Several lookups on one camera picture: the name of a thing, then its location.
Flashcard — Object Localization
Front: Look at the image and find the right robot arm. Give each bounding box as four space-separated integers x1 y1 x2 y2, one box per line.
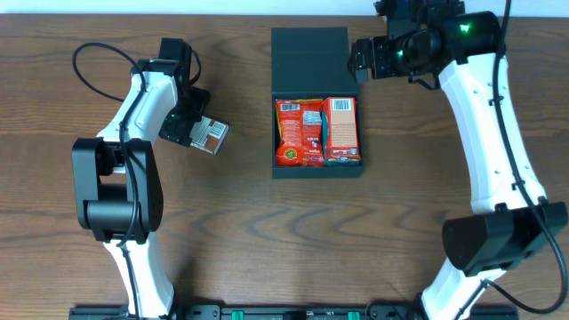
348 0 568 319

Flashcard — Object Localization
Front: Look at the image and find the black gift box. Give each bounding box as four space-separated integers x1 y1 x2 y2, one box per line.
271 27 365 180

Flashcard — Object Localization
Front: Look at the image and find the red snack pouch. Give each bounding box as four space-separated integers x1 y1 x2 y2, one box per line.
276 100 325 167

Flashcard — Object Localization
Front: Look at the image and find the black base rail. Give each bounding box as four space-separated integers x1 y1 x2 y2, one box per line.
68 304 519 320

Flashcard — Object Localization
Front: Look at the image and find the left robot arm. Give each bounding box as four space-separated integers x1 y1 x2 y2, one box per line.
72 37 211 319

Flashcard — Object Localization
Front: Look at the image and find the brown and white box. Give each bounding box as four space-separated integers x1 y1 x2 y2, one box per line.
189 116 229 155

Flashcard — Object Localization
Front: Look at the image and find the red orange box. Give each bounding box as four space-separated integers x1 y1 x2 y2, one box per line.
322 97 362 167

